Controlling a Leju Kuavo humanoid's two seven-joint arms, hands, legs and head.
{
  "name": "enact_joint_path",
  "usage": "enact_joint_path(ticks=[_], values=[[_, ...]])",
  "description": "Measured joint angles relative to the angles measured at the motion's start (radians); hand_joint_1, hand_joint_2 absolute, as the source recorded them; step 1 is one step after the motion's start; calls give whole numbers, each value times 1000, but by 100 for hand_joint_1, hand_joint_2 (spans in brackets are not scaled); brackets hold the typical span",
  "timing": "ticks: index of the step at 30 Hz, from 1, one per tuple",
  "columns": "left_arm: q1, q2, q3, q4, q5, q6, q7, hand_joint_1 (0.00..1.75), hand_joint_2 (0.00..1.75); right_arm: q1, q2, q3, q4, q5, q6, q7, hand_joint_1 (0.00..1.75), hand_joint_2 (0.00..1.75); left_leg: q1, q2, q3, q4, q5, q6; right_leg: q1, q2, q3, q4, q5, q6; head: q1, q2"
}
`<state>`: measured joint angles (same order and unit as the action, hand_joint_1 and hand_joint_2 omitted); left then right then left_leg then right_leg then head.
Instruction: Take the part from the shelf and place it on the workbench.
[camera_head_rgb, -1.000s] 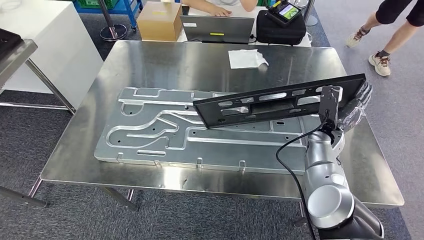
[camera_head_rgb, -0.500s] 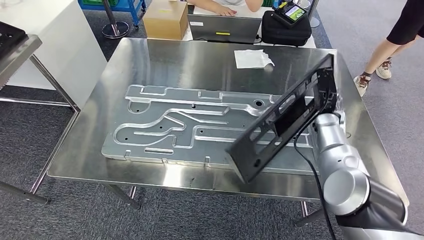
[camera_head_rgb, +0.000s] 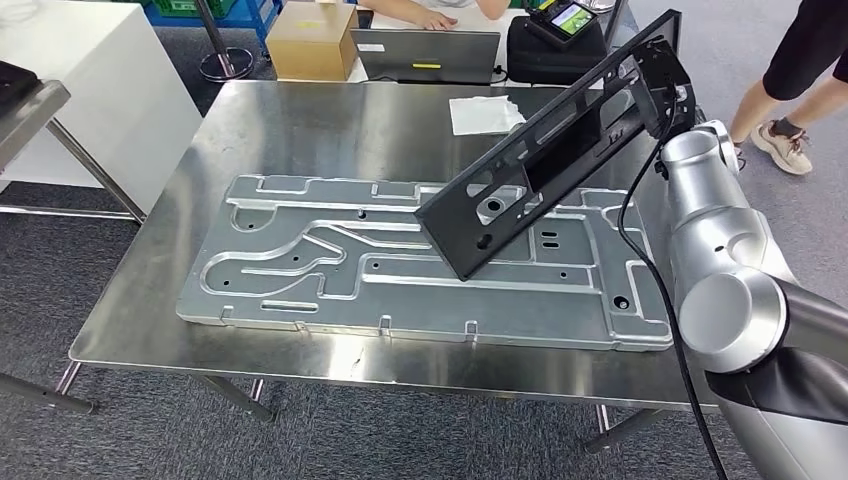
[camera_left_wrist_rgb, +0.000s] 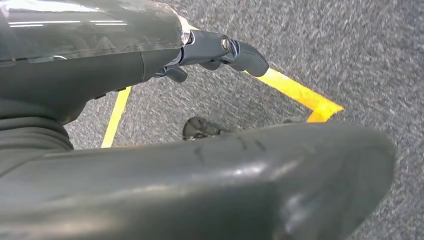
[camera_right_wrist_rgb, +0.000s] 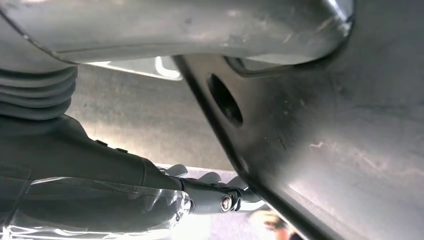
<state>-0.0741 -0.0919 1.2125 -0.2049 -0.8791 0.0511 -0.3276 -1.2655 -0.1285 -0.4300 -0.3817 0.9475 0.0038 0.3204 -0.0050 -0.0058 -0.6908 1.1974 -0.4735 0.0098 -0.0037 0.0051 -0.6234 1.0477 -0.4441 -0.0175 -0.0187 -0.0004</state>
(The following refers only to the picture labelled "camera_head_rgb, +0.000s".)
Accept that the person's right hand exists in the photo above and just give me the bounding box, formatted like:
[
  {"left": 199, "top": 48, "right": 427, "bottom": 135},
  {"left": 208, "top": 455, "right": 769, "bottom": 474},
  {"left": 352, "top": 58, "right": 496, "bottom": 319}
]
[{"left": 411, "top": 7, "right": 460, "bottom": 32}]

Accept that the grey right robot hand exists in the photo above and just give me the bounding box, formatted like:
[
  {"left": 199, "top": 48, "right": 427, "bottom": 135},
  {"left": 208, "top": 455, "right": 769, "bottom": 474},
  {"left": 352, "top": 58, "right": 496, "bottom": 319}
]
[{"left": 622, "top": 44, "right": 668, "bottom": 138}]

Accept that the black plastic panel part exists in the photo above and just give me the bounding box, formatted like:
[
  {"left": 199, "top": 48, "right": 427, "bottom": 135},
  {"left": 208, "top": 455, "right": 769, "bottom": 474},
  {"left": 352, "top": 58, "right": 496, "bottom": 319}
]
[{"left": 413, "top": 7, "right": 697, "bottom": 283}]

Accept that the stainless steel workbench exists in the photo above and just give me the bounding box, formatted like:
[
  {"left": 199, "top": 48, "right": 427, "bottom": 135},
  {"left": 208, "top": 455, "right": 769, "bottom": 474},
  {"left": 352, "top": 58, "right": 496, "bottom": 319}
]
[{"left": 52, "top": 79, "right": 723, "bottom": 456}]

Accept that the grey laptop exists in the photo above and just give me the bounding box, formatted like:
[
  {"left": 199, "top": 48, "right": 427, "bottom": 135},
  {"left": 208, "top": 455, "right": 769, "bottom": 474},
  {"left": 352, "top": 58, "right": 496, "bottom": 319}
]
[{"left": 351, "top": 27, "right": 503, "bottom": 86}]

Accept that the seated person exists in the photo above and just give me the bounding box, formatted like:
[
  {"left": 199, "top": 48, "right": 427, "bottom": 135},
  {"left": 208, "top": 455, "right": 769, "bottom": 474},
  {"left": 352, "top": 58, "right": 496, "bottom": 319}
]
[{"left": 356, "top": 0, "right": 513, "bottom": 32}]

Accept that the black bag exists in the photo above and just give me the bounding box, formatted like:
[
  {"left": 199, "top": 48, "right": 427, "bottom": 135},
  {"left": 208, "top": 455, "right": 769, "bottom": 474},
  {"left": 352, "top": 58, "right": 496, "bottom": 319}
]
[{"left": 506, "top": 14, "right": 609, "bottom": 86}]

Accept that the black handheld device with screen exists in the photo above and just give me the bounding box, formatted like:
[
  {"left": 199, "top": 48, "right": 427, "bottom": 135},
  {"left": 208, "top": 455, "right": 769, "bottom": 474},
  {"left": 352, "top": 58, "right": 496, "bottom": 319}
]
[{"left": 525, "top": 0, "right": 602, "bottom": 51}]

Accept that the white plastic sheet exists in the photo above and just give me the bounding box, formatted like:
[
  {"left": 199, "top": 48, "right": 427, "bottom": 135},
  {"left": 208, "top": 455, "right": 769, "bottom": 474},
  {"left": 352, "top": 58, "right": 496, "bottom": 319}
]
[{"left": 449, "top": 94, "right": 528, "bottom": 137}]

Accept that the brown cardboard box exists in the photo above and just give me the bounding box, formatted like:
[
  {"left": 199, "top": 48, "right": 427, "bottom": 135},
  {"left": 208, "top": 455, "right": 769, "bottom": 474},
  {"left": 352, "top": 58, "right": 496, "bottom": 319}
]
[{"left": 266, "top": 1, "right": 360, "bottom": 83}]

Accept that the standing person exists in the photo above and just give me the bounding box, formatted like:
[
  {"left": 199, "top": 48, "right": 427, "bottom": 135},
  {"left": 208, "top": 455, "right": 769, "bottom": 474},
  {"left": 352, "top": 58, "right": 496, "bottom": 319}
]
[{"left": 728, "top": 0, "right": 848, "bottom": 177}]

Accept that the blue rack with green crates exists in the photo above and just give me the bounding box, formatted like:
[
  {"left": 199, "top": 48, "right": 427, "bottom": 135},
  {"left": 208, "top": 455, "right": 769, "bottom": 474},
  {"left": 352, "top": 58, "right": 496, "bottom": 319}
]
[{"left": 142, "top": 0, "right": 285, "bottom": 48}]

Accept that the green plastic crate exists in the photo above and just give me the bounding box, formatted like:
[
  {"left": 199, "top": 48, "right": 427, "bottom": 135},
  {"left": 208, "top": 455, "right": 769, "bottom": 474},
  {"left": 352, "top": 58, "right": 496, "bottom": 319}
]
[{"left": 152, "top": 0, "right": 230, "bottom": 19}]

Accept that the embossed grey metal plate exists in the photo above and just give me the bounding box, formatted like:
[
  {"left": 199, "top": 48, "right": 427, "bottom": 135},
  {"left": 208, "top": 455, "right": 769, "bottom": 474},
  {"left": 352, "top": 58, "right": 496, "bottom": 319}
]
[{"left": 175, "top": 173, "right": 676, "bottom": 352}]

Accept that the stack of black plastic parts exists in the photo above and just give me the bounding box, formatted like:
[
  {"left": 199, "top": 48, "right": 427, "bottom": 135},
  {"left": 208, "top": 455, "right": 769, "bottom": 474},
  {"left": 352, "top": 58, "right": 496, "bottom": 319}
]
[{"left": 0, "top": 60, "right": 41, "bottom": 111}]

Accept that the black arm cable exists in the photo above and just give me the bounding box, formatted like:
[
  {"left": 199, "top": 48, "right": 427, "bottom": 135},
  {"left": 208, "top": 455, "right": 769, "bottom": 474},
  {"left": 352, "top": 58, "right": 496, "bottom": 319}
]
[{"left": 616, "top": 99, "right": 730, "bottom": 480}]

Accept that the stanchion post with chrome base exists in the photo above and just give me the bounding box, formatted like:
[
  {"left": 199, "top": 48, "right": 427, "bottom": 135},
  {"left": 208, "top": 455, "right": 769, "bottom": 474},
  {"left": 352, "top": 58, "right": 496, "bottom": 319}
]
[{"left": 192, "top": 0, "right": 255, "bottom": 82}]

